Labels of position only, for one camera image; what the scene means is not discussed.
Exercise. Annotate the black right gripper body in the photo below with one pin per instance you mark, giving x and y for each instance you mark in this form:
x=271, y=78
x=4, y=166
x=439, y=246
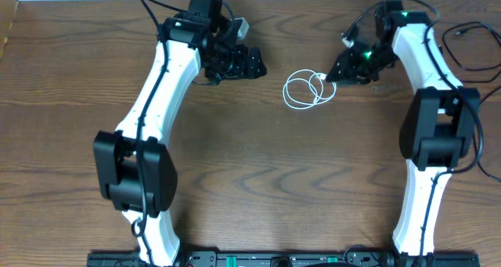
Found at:
x=364, y=66

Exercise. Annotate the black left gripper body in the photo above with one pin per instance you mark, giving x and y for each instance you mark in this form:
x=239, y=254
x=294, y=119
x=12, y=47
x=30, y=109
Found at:
x=240, y=61

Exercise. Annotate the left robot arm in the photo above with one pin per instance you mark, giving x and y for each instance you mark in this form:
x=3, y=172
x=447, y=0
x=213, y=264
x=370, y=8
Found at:
x=134, y=167

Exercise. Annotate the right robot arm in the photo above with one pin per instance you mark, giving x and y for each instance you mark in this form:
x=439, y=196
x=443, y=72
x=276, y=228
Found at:
x=441, y=121

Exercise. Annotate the cardboard panel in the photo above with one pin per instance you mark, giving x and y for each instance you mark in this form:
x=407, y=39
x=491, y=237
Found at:
x=7, y=14

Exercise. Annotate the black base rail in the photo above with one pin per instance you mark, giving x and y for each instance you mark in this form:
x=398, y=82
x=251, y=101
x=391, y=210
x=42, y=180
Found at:
x=354, y=257

